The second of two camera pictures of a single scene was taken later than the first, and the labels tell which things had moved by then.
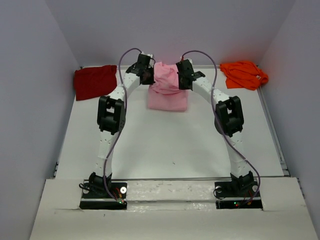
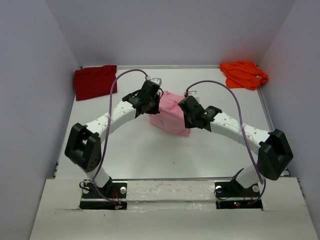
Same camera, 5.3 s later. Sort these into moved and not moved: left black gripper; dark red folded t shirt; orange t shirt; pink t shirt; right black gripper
Moved: left black gripper; right black gripper; pink t shirt
Not moved: orange t shirt; dark red folded t shirt
